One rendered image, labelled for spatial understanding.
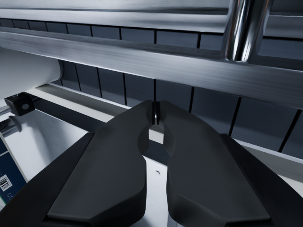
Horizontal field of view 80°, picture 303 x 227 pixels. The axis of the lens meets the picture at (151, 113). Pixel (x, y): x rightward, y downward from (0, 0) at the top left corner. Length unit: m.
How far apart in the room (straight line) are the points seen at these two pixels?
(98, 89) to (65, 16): 0.09
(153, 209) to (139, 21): 0.26
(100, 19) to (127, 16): 0.03
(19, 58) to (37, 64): 0.02
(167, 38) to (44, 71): 0.16
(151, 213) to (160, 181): 0.09
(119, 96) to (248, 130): 0.14
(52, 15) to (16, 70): 0.07
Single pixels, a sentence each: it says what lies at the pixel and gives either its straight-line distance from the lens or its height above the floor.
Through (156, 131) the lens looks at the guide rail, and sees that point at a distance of 0.16.
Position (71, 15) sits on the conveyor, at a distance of 0.24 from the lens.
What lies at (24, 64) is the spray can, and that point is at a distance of 0.25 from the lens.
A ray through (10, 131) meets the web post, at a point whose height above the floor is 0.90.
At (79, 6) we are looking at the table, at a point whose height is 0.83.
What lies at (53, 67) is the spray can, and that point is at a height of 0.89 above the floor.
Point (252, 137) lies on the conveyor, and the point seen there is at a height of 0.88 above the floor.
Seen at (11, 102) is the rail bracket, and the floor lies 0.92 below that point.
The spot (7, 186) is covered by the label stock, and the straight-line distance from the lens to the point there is 0.59.
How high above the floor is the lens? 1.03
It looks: 47 degrees down
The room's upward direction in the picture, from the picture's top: 131 degrees counter-clockwise
